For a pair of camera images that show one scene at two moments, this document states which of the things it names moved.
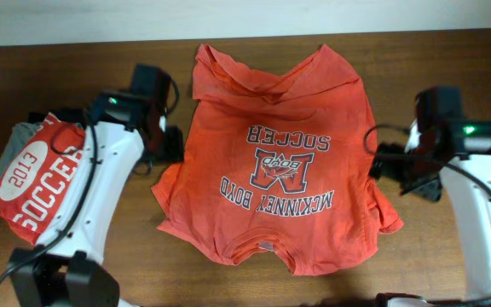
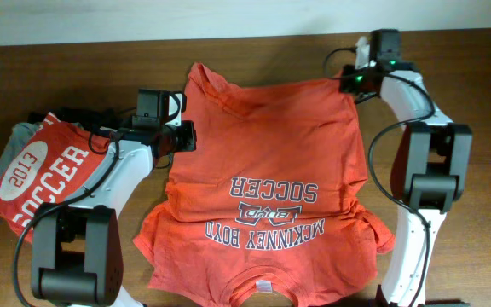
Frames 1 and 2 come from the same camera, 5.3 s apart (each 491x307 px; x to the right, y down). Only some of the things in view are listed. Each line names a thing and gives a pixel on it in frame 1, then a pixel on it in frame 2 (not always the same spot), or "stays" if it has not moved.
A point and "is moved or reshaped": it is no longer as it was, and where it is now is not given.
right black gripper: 383,165 → 348,83
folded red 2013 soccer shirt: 32,191 stays
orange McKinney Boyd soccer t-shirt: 280,155 is moved or reshaped
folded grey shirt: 21,135 stays
